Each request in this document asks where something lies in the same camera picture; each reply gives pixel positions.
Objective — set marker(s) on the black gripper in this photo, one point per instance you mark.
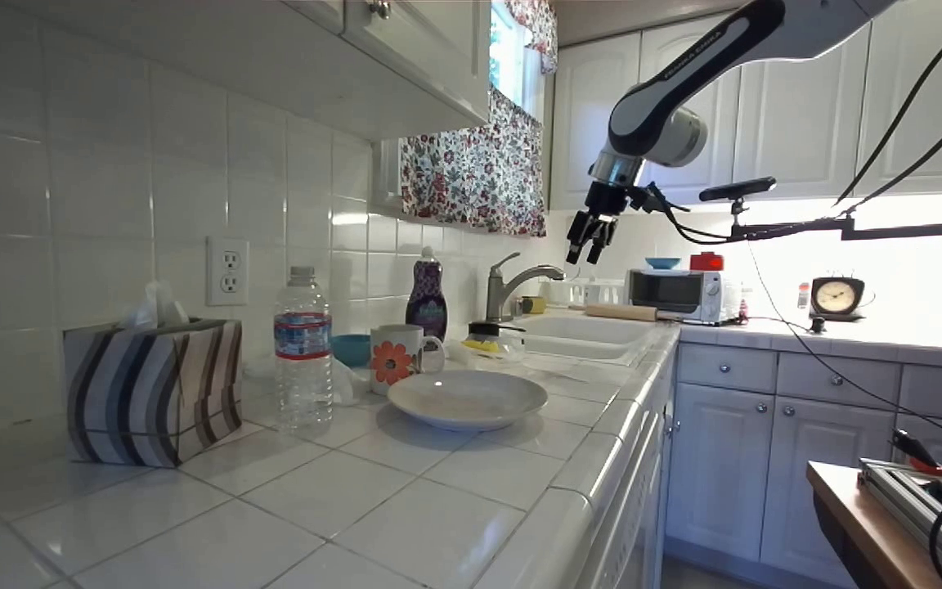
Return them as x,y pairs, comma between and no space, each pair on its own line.
596,223

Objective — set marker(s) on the purple floral dish soap bottle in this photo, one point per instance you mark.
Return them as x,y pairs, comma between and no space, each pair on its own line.
428,304

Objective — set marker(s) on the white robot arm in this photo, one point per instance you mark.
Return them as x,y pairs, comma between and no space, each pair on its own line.
652,121

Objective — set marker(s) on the white kitchen sink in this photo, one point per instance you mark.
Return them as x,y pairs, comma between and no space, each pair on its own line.
577,334

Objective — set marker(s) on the white microwave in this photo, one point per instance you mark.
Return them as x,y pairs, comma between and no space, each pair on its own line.
698,300

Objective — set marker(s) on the floral window curtain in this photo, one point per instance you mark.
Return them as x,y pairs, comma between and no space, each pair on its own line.
493,179

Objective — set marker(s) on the silver faucet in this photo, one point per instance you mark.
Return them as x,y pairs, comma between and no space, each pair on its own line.
503,287

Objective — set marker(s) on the yellow sponge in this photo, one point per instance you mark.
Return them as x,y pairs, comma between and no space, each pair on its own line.
486,347

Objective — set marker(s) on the white plate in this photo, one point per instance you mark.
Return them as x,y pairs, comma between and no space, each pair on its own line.
467,397

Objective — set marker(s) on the white upper cabinet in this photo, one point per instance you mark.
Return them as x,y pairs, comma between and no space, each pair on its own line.
366,67

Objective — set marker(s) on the white flower mug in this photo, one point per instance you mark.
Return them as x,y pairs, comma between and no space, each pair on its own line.
395,354

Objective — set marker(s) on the small black clock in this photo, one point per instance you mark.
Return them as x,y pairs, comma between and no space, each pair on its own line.
837,300

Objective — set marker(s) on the small teal bowl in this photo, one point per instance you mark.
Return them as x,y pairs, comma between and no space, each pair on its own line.
353,347

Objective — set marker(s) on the clear water bottle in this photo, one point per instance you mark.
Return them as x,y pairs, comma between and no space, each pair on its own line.
304,350

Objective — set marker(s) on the striped tissue box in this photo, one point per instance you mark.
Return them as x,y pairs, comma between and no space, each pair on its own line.
152,397

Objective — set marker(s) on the black camera arm stand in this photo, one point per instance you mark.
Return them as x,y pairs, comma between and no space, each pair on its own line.
839,223

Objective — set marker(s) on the white wall outlet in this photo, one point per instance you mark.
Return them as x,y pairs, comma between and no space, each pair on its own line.
228,280

